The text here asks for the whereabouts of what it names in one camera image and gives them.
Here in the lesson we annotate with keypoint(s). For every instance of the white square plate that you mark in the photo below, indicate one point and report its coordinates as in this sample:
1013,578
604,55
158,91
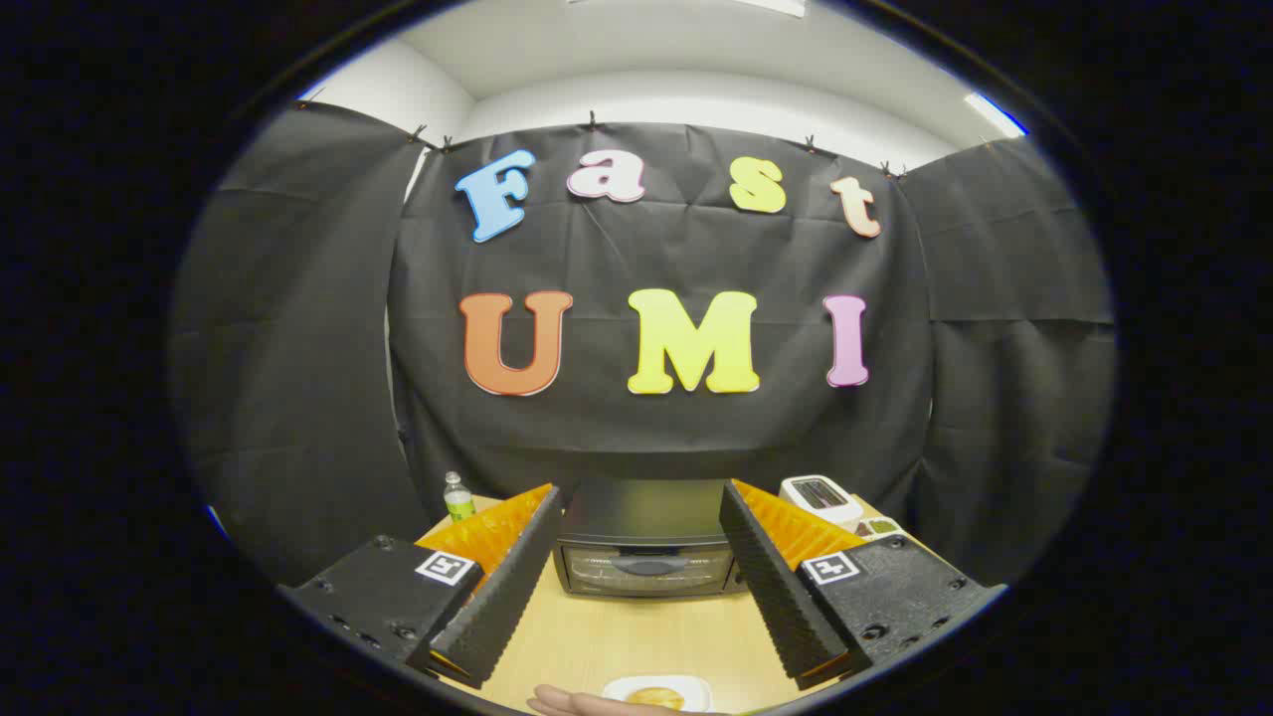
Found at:
696,688

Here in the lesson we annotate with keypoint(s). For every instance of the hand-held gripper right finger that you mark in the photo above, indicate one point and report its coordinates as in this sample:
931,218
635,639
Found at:
781,587

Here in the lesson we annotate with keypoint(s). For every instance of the black toaster oven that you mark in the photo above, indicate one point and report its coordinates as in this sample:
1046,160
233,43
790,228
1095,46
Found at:
646,575

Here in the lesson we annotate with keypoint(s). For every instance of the green label plastic bottle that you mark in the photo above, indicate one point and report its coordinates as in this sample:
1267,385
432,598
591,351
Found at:
458,502

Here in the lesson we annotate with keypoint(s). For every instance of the ceiling light panel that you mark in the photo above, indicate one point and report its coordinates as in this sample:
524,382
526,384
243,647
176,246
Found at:
995,114

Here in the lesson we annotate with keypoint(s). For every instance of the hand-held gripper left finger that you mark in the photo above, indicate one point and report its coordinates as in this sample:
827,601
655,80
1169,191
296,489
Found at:
507,587

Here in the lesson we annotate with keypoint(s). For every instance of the white slot toaster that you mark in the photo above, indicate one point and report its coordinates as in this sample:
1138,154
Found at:
830,505

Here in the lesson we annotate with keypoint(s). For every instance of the small white seed dish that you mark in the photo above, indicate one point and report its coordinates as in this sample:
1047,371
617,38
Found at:
880,528

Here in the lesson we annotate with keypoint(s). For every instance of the round golden bread bun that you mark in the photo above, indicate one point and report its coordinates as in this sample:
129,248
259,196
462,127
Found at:
654,698

